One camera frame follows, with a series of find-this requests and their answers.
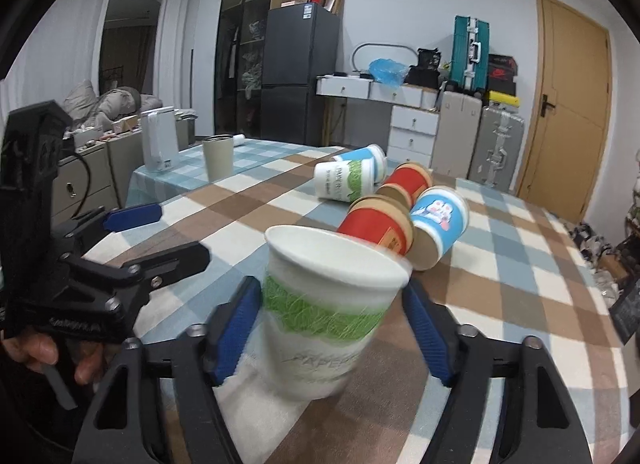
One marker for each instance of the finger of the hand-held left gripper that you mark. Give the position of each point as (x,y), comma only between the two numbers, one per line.
(136,216)
(167,261)

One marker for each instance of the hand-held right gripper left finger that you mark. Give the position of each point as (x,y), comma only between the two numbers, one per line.
(234,336)

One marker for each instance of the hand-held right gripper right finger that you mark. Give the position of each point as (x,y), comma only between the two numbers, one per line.
(429,339)

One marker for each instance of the white green-print paper cup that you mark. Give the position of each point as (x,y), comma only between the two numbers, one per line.
(337,181)
(325,294)

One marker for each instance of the blue cartoon-print paper cup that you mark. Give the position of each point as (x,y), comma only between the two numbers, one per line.
(436,224)

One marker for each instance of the red paper cup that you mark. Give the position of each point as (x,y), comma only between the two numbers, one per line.
(372,226)
(410,182)

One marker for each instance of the white blue-rim paper cup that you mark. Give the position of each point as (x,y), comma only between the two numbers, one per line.
(371,153)

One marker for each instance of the person's left hand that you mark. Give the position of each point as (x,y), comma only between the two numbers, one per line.
(37,351)

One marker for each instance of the grey low cabinet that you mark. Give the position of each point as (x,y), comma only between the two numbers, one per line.
(87,183)

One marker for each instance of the white appliance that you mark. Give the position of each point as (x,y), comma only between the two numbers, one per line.
(160,141)

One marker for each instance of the checked tablecloth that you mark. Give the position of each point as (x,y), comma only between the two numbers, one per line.
(505,294)

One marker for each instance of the grey storage bin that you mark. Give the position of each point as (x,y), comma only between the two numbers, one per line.
(184,129)

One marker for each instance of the beige tumbler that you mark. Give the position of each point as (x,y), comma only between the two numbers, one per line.
(217,157)

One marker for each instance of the pile of grey bedding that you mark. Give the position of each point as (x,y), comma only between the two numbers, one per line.
(107,102)

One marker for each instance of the white curtain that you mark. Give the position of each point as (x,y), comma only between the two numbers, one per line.
(170,33)

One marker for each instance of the black and white patterned cloth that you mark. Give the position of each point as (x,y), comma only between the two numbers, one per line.
(590,239)

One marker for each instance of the dark glass-door cabinet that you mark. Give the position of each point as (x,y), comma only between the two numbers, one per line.
(241,48)

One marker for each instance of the beige suitcase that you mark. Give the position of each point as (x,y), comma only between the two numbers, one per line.
(457,136)

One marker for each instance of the silver suitcase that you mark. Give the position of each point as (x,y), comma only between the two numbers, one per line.
(499,146)

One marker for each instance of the white drawer unit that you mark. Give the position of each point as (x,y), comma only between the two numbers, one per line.
(414,129)

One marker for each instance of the black refrigerator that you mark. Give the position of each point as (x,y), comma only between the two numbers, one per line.
(295,73)

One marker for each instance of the yellow box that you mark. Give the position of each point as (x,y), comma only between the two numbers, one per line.
(502,97)

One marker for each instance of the white dressing desk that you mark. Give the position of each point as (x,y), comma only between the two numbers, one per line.
(370,88)

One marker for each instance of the wooden door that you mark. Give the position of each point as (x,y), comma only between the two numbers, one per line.
(570,108)

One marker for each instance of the blue plastic bag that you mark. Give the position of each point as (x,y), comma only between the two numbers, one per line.
(387,71)

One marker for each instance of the black bag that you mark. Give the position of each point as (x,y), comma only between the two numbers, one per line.
(426,67)

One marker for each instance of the black and red shoebox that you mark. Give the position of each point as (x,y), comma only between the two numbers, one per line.
(502,69)

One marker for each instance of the teal suitcase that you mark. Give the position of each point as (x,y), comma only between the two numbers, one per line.
(470,58)

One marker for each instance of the metal tube frame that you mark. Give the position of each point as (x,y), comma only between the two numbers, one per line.
(384,47)

